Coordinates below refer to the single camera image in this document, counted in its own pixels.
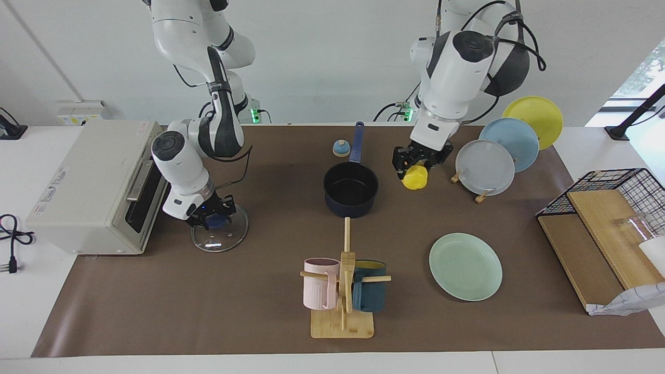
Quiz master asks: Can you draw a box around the white power strip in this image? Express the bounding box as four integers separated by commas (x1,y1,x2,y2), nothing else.
56,100,113,127

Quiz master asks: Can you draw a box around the light blue plate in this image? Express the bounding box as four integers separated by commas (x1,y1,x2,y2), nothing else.
478,117,540,173

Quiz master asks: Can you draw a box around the dark blue pot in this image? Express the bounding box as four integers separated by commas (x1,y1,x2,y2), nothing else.
323,122,380,218

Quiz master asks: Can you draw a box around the yellow cup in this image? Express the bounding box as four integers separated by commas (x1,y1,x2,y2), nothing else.
402,162,429,191

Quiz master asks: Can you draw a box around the wooden mug tree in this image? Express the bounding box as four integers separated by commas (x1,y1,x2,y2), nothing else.
300,217,392,340

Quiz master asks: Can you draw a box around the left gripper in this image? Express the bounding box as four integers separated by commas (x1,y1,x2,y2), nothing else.
392,142,454,181

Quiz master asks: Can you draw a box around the black wire basket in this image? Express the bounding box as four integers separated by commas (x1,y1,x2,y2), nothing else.
536,167,665,241

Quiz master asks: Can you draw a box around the black cable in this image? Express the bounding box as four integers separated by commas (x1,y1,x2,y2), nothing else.
460,0,547,124
210,144,254,191
0,213,35,275
373,82,422,123

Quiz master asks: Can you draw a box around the wooden shelf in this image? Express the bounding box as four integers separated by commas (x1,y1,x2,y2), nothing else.
537,189,665,313

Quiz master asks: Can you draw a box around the glass lid with blue knob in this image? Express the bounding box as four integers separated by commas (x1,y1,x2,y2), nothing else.
191,203,249,253

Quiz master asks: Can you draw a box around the clear glass cup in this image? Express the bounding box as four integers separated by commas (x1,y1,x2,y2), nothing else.
612,212,665,245

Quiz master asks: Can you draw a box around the yellow plate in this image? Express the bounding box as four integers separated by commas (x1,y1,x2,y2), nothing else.
501,96,564,151

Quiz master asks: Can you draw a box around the white cup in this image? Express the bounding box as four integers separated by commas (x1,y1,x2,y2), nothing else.
638,236,665,277

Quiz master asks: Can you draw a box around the grey plate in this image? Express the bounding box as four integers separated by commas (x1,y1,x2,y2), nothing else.
455,139,516,197

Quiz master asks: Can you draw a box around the wooden plate rack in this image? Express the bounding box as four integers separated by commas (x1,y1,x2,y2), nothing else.
450,170,492,204

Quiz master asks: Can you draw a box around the light green plate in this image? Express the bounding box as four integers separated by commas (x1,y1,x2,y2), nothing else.
429,232,503,302

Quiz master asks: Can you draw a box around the white crumpled cloth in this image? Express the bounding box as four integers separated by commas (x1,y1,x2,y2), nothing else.
587,282,665,317

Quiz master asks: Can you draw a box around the black stand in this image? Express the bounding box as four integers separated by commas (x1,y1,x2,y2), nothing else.
0,106,29,141
604,83,665,141

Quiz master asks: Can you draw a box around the dark teal mug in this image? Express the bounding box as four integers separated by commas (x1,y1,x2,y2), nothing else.
352,259,388,313

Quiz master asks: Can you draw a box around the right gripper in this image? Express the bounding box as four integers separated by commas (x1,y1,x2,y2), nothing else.
187,191,238,230

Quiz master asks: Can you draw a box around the pink ribbed mug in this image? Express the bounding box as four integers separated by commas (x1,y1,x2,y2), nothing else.
303,257,341,311

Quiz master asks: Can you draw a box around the white toaster oven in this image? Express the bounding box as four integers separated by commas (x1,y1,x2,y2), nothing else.
25,120,170,256

